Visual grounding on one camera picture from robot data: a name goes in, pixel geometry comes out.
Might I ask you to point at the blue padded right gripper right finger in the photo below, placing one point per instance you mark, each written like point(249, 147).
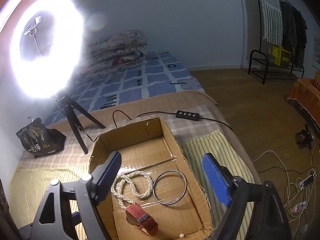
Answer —
point(220, 179)

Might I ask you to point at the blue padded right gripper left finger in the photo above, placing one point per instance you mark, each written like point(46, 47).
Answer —
point(104, 176)

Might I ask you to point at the dark metal bangle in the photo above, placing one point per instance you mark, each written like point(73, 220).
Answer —
point(159, 177)

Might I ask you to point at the open cardboard box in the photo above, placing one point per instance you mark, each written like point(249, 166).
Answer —
point(149, 146)

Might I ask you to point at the yellow striped mat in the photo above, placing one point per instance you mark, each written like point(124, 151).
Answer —
point(32, 175)

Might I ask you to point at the black printed snack bag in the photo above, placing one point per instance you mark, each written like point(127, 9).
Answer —
point(38, 140)

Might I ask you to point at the white power strip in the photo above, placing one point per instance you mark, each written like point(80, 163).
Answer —
point(308, 180)

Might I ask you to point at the black tripod stand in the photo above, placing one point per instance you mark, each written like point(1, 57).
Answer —
point(67, 105)

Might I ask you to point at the black device on floor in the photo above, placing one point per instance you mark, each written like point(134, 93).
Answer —
point(304, 138)

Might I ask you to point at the blue checked bed sheet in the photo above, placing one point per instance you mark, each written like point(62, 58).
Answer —
point(160, 73)

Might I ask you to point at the orange cloth covered furniture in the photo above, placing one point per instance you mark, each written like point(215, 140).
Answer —
point(306, 92)

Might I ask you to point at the black clothes rack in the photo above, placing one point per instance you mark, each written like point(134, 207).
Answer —
point(261, 61)

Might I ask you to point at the folded floral quilt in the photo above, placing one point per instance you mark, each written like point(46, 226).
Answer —
point(110, 53)

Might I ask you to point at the yellow black box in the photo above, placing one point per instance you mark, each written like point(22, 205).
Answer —
point(281, 56)

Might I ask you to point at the white striped hanging towel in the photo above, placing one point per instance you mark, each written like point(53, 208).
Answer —
point(272, 21)

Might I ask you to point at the dark hanging clothes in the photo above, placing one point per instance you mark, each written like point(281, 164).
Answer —
point(294, 33)

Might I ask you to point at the red leather strap watch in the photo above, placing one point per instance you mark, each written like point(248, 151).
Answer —
point(136, 216)

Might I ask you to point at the black inline cable controller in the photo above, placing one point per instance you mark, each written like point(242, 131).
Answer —
point(187, 115)

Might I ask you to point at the bright ring light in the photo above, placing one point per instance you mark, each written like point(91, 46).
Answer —
point(45, 47)

